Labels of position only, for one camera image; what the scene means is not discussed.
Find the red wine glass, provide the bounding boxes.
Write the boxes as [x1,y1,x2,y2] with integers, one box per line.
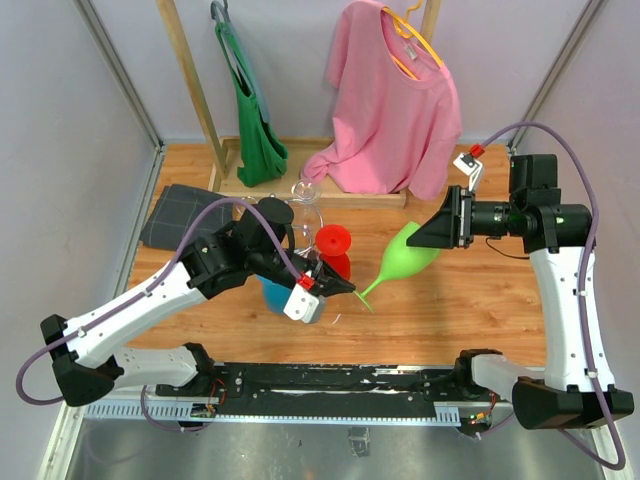
[315,224,352,280]

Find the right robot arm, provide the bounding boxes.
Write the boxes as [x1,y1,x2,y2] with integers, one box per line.
[406,153,635,430]

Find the blue wine glass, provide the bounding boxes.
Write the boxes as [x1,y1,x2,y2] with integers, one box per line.
[258,276,292,314]

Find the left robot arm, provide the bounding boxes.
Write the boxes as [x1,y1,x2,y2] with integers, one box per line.
[41,197,355,407]

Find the yellow clothes hanger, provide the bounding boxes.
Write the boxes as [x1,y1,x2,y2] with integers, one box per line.
[381,1,444,81]

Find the wooden clothes rack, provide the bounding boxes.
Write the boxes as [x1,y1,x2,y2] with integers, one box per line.
[154,0,444,211]

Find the clear wine glass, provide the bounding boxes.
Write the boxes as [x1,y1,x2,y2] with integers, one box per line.
[291,180,321,209]

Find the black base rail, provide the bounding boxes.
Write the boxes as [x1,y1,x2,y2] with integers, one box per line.
[154,362,497,420]

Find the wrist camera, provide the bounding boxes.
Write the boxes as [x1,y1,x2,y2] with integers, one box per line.
[284,275,327,325]
[453,144,485,193]

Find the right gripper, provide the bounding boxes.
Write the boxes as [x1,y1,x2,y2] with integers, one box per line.
[406,185,523,249]

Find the dark grey checked cloth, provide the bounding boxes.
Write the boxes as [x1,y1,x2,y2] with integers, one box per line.
[140,184,222,251]

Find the grey clothes hanger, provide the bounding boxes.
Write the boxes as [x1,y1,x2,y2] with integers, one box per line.
[210,0,271,123]

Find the chrome wine glass rack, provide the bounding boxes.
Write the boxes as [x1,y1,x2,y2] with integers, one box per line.
[232,194,324,257]

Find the green wine glass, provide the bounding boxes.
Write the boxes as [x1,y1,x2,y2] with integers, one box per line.
[355,221,440,312]

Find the pink t-shirt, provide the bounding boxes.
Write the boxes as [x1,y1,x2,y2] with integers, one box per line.
[301,1,462,200]

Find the green garment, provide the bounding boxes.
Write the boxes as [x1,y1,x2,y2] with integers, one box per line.
[215,22,289,187]

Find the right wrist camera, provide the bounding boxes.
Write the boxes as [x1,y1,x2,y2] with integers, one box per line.
[453,144,485,193]

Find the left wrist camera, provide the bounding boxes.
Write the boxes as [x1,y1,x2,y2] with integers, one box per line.
[284,275,327,325]

